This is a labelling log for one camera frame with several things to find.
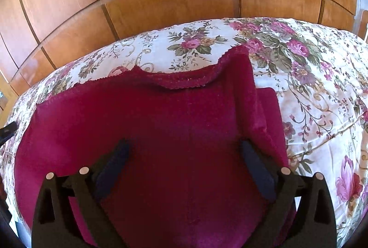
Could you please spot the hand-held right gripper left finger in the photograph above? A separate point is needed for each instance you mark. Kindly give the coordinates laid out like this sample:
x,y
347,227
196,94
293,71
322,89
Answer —
x,y
115,161

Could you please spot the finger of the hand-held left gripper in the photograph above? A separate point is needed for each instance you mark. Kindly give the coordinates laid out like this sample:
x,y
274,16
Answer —
x,y
7,131

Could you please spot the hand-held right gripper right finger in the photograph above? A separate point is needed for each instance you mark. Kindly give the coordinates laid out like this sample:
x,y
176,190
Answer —
x,y
256,167

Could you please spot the floral bedspread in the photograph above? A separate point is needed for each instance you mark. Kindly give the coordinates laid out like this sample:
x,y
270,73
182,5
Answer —
x,y
316,87

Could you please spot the dark red knit sweater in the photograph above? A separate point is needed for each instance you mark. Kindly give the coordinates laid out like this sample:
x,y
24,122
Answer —
x,y
178,127

